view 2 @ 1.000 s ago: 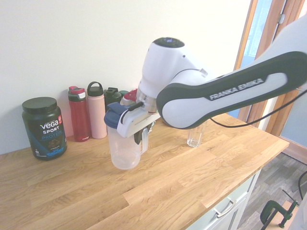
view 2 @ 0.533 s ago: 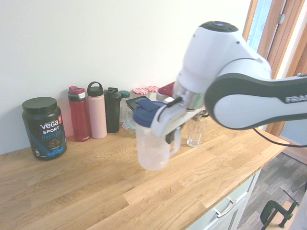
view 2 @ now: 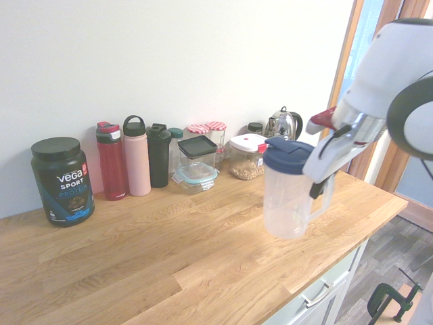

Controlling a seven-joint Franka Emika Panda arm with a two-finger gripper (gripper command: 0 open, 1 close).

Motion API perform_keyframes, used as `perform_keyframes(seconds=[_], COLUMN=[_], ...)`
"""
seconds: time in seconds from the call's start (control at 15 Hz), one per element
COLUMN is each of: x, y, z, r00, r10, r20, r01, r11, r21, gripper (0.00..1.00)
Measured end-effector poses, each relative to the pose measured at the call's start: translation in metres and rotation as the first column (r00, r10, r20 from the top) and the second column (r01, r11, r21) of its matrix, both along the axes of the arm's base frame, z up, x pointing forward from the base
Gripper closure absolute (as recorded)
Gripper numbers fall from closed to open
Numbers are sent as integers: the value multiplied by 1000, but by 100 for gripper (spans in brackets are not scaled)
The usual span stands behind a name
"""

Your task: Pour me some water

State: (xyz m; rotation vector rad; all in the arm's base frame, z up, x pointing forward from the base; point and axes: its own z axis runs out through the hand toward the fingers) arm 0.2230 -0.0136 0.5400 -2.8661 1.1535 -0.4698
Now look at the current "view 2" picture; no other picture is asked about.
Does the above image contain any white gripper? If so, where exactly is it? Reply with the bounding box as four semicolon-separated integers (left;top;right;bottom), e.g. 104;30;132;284
302;134;372;200

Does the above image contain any clear pitcher with blue lid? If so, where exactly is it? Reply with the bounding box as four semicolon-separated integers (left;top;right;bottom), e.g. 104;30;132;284
263;136;336;240

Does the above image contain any pink water bottle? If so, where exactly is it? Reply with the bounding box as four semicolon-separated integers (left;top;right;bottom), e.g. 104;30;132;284
122;114;152;197

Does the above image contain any red water bottle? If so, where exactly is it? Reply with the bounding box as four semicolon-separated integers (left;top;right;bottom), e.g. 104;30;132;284
95;121;129;202

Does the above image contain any chrome French press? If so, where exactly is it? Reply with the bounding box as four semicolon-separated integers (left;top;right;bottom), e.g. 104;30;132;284
265;106;304;142

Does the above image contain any cereal container with white lid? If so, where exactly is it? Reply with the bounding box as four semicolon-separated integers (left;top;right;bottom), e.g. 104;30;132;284
229;133;268;180

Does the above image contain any white kitchen cabinet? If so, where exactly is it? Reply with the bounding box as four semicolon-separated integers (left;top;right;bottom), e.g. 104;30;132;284
263;236;369;325

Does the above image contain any tall jar red gingham lid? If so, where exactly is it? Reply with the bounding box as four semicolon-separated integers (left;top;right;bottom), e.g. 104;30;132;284
205;121;228;160
187;124;210;139

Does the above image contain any green clamp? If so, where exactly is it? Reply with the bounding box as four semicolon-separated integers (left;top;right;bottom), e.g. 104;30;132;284
367;268;424;324

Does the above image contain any glass container with teal lid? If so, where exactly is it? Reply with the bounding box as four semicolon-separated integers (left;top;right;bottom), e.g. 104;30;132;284
173;163;220;196

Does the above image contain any square container with black lid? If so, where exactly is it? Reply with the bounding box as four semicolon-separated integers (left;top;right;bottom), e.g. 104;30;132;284
177;135;219;172

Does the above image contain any clear bottle with green lid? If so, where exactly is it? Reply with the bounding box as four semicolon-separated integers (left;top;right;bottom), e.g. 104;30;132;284
168;127;185;177

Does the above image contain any black shaker bottle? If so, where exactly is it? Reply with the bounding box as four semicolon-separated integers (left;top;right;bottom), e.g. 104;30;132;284
146;123;173;189

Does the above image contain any black Vega protein tub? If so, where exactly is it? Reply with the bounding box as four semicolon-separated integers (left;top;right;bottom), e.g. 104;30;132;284
30;137;96;228

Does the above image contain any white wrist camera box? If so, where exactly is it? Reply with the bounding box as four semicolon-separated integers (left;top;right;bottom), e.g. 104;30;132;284
306;106;338;135

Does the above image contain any metal drawer handle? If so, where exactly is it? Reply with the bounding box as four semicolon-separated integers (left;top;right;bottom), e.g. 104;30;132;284
300;282;334;308

